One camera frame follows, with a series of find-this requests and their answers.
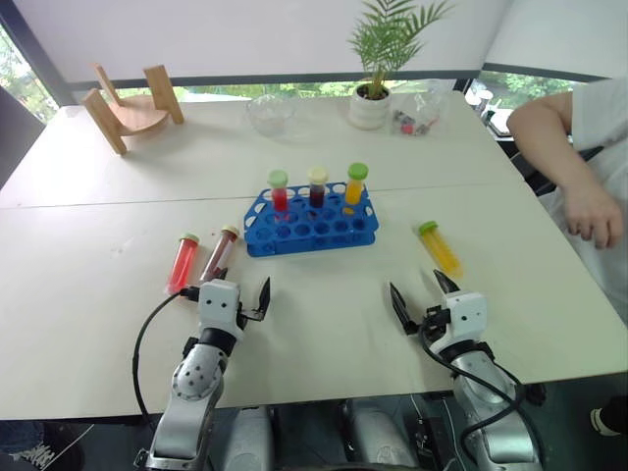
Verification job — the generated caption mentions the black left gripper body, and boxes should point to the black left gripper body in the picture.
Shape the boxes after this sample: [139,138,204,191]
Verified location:
[236,299,269,329]

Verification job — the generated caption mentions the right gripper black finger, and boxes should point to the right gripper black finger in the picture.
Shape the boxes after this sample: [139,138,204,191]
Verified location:
[432,268,463,296]
[388,281,419,337]

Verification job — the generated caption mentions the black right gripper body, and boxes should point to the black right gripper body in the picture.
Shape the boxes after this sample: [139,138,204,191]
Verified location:
[417,303,452,350]

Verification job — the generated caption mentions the dark red tube cream cap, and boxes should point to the dark red tube cream cap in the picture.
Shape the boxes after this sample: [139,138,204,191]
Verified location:
[198,225,241,283]

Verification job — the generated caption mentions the yellow tube green cap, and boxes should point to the yellow tube green cap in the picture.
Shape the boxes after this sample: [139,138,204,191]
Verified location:
[417,221,464,278]

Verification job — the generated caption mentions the red tube green cap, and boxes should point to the red tube green cap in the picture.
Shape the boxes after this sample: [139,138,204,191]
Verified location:
[165,232,200,296]
[267,169,291,223]

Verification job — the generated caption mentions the blue test tube rack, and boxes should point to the blue test tube rack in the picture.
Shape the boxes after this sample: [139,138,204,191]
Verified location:
[242,181,381,259]

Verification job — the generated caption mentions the dark purple tube cream cap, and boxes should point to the dark purple tube cream cap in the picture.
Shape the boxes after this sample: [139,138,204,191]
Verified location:
[306,166,329,210]

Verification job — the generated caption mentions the orange tube green cap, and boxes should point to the orange tube green cap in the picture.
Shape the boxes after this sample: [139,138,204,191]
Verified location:
[342,162,370,217]

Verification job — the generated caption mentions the person's bare hand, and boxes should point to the person's bare hand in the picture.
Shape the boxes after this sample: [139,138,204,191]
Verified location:
[562,184,626,251]

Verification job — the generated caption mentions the grey robot leg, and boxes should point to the grey robot leg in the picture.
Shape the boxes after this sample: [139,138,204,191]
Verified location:
[228,405,275,471]
[340,399,419,471]

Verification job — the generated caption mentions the clear glass bowl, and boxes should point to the clear glass bowl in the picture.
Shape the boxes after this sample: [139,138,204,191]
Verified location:
[244,93,296,139]

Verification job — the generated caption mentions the clear plastic bag with parts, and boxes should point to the clear plastic bag with parts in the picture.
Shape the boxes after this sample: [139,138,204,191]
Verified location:
[389,79,451,139]

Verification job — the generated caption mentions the wooden curved stand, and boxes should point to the wooden curved stand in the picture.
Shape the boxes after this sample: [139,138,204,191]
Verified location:
[80,62,185,157]

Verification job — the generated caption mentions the white ribbed plant pot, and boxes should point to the white ribbed plant pot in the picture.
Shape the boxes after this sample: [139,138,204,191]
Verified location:
[347,83,393,131]

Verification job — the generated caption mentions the white cups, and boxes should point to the white cups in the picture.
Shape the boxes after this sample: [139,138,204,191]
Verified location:
[462,78,503,115]

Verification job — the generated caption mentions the black shoe white sole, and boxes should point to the black shoe white sole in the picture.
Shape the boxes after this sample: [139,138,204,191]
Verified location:
[589,394,628,439]

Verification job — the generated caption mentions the person's white shirt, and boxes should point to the person's white shirt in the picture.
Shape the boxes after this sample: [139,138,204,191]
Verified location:
[542,73,628,330]

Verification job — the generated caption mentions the green palm plant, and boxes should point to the green palm plant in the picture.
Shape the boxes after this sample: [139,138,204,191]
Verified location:
[344,0,456,100]

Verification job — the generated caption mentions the black and white shoe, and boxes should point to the black and white shoe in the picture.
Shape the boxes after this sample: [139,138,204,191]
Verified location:
[0,420,95,471]

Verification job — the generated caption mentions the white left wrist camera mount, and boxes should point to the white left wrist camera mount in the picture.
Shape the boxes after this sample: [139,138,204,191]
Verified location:
[197,279,245,340]

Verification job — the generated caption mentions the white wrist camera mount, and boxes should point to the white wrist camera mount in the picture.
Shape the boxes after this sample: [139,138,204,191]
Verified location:
[441,290,490,352]
[197,279,245,340]

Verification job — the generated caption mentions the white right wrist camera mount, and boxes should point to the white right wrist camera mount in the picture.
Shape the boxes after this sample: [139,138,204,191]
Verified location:
[441,290,490,352]

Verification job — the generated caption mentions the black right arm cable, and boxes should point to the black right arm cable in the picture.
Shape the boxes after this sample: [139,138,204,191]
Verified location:
[420,318,547,471]

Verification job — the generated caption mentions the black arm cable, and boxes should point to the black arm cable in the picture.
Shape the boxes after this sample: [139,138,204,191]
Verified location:
[420,318,547,471]
[132,288,201,429]

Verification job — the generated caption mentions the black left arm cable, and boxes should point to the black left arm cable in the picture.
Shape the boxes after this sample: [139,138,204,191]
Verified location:
[132,288,201,429]

